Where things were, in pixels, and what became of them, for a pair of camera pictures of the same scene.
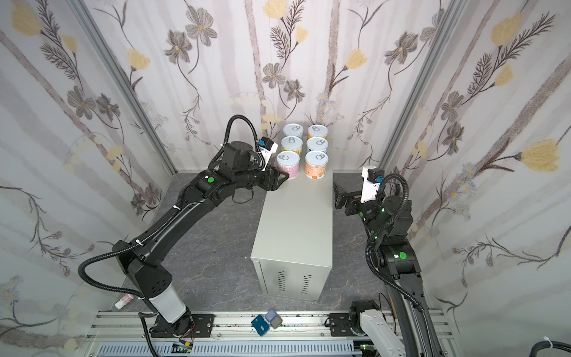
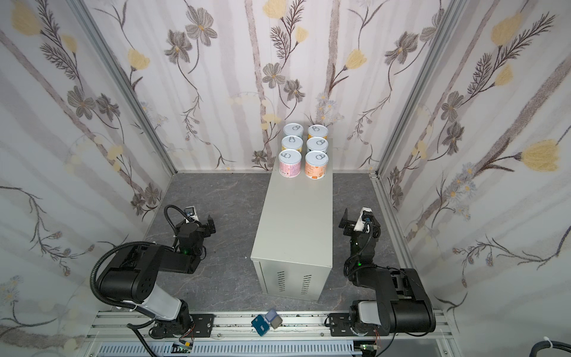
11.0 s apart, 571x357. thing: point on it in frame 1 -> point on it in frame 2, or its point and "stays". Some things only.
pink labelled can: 288,161 stays
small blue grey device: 262,323 stays
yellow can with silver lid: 291,143 stays
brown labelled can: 315,164 stays
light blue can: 317,143 stays
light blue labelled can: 293,129 stays
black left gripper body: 268,178 -> 207,225
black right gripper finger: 338,198 -> 344,219
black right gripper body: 353,201 -> 351,225
